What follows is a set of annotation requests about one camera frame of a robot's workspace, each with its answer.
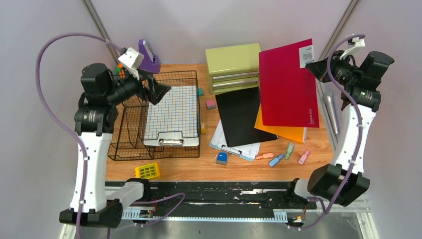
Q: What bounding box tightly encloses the green drawer cabinet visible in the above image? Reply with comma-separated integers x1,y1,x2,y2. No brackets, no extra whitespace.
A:
205,43,261,95

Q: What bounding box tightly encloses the orange highlighter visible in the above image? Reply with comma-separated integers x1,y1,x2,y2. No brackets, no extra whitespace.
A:
255,153,274,160

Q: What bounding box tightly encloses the green eraser block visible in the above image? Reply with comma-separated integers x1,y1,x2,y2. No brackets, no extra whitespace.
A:
198,88,205,97

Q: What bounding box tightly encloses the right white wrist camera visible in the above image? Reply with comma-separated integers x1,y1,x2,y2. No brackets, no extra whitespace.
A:
340,37,365,60

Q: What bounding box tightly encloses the yellow eraser block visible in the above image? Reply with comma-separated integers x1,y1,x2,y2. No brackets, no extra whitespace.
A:
201,122,206,134

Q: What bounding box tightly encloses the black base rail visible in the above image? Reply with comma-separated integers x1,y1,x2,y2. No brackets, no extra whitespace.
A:
105,180,322,220

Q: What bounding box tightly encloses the blue highlighter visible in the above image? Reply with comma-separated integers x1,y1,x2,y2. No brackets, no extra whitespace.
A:
268,154,285,167

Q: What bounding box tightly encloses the black folder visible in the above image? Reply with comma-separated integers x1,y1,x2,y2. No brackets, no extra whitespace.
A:
215,87,278,147

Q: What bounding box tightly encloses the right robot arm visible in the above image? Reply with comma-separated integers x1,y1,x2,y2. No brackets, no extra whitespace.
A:
284,50,395,208

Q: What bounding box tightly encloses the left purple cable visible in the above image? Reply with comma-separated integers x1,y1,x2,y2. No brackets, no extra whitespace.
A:
35,32,124,239

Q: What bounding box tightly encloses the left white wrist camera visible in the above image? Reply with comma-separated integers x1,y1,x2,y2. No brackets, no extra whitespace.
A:
118,47,144,80

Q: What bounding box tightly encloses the yellow grid box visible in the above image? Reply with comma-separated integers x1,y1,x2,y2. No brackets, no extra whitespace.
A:
134,163,161,180

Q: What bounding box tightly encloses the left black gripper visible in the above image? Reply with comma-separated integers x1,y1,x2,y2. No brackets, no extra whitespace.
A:
105,66,171,105

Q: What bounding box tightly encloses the green highlighter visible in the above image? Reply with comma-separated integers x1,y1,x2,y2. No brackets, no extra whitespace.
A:
285,143,295,159

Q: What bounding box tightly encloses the blue clipboard with papers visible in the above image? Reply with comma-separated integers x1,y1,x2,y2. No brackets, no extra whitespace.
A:
209,121,261,162

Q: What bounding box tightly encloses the orange folder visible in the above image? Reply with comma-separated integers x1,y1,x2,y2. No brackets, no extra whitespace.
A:
254,105,307,144

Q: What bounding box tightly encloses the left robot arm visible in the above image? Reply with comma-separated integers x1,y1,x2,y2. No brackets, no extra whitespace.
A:
59,63,171,228

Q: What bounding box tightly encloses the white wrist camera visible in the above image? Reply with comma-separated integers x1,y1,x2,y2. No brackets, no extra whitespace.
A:
340,37,365,60
118,47,144,80

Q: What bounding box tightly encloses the white grid clipboard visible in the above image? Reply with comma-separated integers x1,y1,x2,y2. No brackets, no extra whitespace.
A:
142,85,200,147

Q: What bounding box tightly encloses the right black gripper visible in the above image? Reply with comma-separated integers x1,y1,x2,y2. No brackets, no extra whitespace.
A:
306,50,360,86

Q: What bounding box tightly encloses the red folder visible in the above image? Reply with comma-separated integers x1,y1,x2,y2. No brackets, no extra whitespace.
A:
259,39,319,128

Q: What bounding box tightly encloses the blue stamp block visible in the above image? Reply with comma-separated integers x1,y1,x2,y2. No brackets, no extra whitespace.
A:
216,152,228,165

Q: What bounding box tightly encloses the black wire basket organizer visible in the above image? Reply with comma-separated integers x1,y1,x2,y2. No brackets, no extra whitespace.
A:
108,70,201,161

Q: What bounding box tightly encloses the pink eraser block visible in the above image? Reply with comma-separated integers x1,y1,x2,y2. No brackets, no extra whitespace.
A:
206,99,216,110

